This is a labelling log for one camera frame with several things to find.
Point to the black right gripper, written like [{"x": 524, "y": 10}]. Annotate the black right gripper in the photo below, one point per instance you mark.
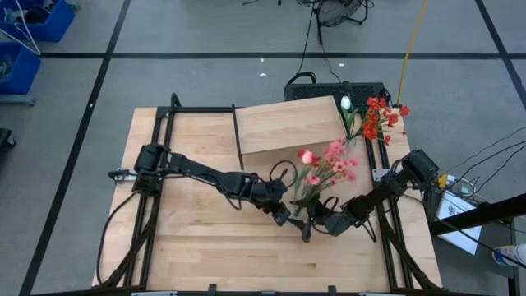
[{"x": 343, "y": 220}]

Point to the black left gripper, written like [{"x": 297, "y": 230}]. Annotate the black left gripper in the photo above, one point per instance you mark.
[{"x": 267, "y": 193}]

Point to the pink blossom spray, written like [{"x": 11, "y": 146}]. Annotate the pink blossom spray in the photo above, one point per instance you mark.
[{"x": 339, "y": 166}]

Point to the red flower spray with grass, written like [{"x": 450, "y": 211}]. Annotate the red flower spray with grass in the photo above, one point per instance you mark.
[
  {"x": 316, "y": 161},
  {"x": 370, "y": 131}
]

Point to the wooden shelf with black legs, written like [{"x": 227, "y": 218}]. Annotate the wooden shelf with black legs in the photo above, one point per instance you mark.
[{"x": 287, "y": 123}]

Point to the white tulip stem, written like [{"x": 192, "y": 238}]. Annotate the white tulip stem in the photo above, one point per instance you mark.
[{"x": 346, "y": 103}]

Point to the dark bud flower stem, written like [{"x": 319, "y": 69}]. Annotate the dark bud flower stem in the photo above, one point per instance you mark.
[{"x": 348, "y": 87}]

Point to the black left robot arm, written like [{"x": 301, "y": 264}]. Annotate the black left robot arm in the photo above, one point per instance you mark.
[{"x": 197, "y": 168}]

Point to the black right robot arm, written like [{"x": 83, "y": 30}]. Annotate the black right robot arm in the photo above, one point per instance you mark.
[{"x": 390, "y": 185}]

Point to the silver mounting plate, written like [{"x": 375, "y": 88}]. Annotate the silver mounting plate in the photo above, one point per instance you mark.
[
  {"x": 121, "y": 174},
  {"x": 380, "y": 174}
]

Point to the black perforated computer case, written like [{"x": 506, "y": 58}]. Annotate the black perforated computer case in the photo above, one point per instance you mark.
[{"x": 312, "y": 92}]

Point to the yellow connector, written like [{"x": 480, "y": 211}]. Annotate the yellow connector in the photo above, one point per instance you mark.
[{"x": 442, "y": 180}]

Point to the white box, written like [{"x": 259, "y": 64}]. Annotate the white box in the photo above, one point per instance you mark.
[{"x": 458, "y": 222}]

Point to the grey power adapter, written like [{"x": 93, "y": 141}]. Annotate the grey power adapter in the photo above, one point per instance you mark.
[{"x": 462, "y": 189}]

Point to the black metal beam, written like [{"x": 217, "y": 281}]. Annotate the black metal beam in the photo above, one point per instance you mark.
[{"x": 485, "y": 214}]

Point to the person's shoe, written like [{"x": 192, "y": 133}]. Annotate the person's shoe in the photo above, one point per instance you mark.
[{"x": 509, "y": 255}]

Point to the black floor fan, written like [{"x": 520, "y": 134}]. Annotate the black floor fan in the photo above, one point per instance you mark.
[{"x": 341, "y": 12}]

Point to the blue plastic bin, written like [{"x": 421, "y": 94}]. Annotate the blue plastic bin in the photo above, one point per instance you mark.
[
  {"x": 53, "y": 22},
  {"x": 22, "y": 70}
]

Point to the black metal table frame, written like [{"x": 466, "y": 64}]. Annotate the black metal table frame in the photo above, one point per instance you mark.
[{"x": 193, "y": 110}]

